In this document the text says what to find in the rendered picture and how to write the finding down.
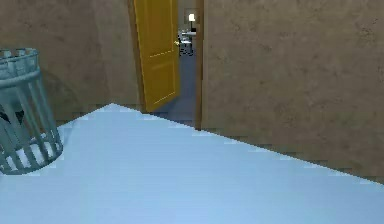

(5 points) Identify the yellow room door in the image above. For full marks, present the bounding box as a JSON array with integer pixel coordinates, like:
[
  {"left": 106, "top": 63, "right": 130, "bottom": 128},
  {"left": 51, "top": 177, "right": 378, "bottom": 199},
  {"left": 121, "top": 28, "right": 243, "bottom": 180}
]
[{"left": 133, "top": 0, "right": 182, "bottom": 114}]

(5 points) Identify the white floor lamp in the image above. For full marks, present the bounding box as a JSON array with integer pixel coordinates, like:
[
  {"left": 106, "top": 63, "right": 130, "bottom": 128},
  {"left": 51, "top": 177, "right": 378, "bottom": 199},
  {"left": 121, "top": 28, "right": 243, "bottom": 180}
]
[{"left": 187, "top": 13, "right": 197, "bottom": 33}]

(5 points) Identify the grey slatted waste bin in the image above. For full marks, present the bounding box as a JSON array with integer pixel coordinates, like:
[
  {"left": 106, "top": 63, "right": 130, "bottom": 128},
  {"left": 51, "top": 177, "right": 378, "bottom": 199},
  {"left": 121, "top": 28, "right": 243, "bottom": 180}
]
[{"left": 0, "top": 47, "right": 64, "bottom": 176}]

